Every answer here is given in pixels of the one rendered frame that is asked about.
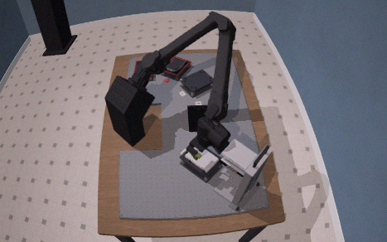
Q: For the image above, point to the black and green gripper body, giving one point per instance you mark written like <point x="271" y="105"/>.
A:
<point x="194" y="143"/>

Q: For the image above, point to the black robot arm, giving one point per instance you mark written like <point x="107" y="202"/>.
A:
<point x="156" y="62"/>

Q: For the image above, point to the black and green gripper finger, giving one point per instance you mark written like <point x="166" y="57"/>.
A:
<point x="197" y="156"/>

